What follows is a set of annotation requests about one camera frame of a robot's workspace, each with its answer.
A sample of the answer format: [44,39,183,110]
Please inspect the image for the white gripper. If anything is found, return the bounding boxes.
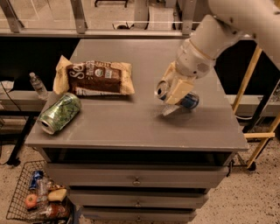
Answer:
[159,38,215,116]

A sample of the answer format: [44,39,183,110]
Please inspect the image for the blue silver redbull can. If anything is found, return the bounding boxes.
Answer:
[155,80,200,109]

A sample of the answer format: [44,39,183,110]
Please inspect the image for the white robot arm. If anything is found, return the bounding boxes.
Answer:
[156,0,280,116]

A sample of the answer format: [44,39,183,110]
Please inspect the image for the green soda can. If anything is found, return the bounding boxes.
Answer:
[38,93,81,135]

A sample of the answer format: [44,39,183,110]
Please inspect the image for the blue can in basket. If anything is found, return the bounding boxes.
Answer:
[29,171,44,190]

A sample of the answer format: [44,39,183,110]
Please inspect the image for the brown chip bag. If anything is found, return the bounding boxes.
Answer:
[52,55,135,96]

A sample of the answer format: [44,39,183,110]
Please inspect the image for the grey drawer cabinet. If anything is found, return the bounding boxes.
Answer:
[26,39,248,224]

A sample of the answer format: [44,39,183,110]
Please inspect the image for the clear plastic water bottle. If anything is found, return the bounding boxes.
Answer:
[29,73,48,101]

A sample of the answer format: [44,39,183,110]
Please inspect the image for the yellow sponge in basket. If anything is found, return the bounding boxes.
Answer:
[47,189,67,202]

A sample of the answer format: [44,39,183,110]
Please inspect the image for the red snack bag in basket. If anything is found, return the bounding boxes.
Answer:
[45,204,70,219]

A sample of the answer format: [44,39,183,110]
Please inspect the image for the clear bottle in basket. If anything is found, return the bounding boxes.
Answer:
[37,178,48,209]

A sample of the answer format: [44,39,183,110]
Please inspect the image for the red apple in basket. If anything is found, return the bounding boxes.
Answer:
[24,193,38,209]

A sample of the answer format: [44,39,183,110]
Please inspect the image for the black wire basket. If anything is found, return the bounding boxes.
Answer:
[6,160,74,224]

